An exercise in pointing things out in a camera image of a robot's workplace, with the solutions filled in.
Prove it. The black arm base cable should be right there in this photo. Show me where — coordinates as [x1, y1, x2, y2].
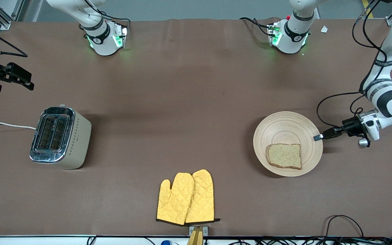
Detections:
[240, 17, 272, 36]
[99, 13, 131, 27]

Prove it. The white toaster power cable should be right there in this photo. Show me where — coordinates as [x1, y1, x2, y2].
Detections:
[0, 122, 37, 130]

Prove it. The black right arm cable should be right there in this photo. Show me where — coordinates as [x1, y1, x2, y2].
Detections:
[0, 21, 28, 58]

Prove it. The aluminium frame profile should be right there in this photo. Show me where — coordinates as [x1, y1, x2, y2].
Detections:
[0, 0, 25, 30]

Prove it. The round wooden plate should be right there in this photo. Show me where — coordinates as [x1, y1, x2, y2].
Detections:
[253, 111, 323, 177]

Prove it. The brown bread toast slice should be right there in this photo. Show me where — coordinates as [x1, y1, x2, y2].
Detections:
[266, 143, 302, 170]

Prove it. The black cable bundle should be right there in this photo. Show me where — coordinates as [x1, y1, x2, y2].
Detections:
[230, 236, 392, 245]

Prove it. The brown table cloth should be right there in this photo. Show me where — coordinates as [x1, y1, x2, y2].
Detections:
[0, 17, 392, 238]

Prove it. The black looped cable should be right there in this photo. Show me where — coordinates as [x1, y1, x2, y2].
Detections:
[324, 215, 365, 239]

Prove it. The chrome and beige toaster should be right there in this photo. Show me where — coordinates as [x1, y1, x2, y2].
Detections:
[29, 104, 92, 170]

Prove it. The yellow quilted oven mitt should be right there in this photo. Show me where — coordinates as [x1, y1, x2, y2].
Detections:
[185, 169, 221, 224]
[156, 173, 195, 226]

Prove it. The grey metal bracket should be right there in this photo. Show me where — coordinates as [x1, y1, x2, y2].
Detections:
[189, 226, 209, 236]

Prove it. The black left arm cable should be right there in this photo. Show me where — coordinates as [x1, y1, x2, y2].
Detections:
[316, 0, 392, 131]

